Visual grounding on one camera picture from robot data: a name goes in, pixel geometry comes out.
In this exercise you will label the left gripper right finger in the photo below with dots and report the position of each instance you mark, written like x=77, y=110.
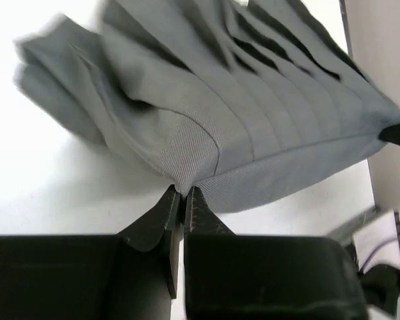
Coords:
x=229, y=276

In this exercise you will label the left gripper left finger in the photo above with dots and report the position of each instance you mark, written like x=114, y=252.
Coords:
x=128, y=275

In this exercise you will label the grey pleated skirt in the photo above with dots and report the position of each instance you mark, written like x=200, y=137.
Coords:
x=248, y=103

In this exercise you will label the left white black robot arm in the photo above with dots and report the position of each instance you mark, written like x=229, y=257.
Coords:
x=383, y=283

